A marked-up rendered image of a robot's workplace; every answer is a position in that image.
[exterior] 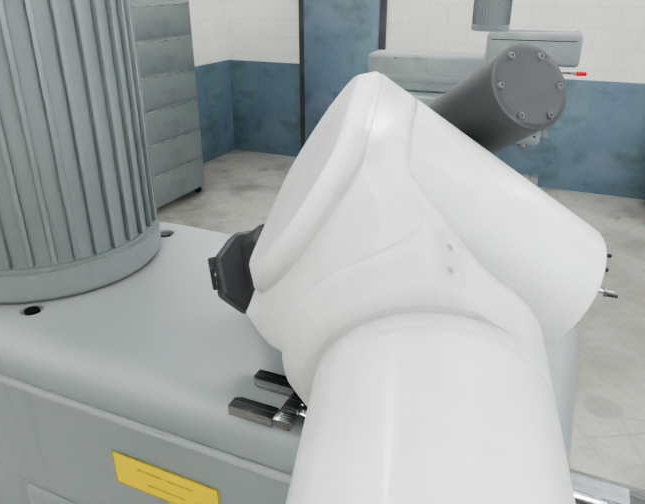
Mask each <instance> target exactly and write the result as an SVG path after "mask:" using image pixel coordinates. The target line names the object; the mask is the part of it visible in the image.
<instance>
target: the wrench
mask: <svg viewBox="0 0 645 504"><path fill-rule="evenodd" d="M254 385H255V386H256V387H257V388H260V389H263V390H267V391H270V392H274V393H277V394H281V395H284V396H288V397H289V398H288V399H287V401H286V402H285V403H284V405H283V406H282V407H281V409H280V410H279V408H277V407H274V406H270V405H267V404H264V403H260V402H257V401H254V400H250V399H247V398H244V397H235V398H234V399H233V400H232V401H231V402H230V403H229V404H228V413H229V415H232V416H235V417H238V418H242V419H245V420H248V421H251V422H254V423H257V424H261V425H264V426H267V427H270V428H272V427H273V426H274V427H275V428H278V429H282V430H285V431H291V429H292V428H293V426H294V425H295V423H296V422H297V421H298V419H299V422H300V423H303V424H304V421H305V417H306V412H307V408H308V407H307V406H306V405H305V403H304V402H303V401H302V400H301V398H300V397H299V396H298V394H297V393H296V392H295V390H294V389H293V388H292V386H291V385H290V383H289V382H288V380H287V377H286V376H284V375H280V374H276V373H273V372H269V371H265V370H262V369H260V370H259V371H258V372H257V373H256V374H255V375H254ZM569 472H570V477H571V482H572V487H573V492H574V497H575V502H576V504H645V490H644V489H640V488H637V487H633V486H630V485H626V484H623V483H619V482H616V481H612V480H609V479H605V478H602V477H598V476H594V475H591V474H587V473H584V472H580V471H577V470H573V469H570V468H569Z"/></svg>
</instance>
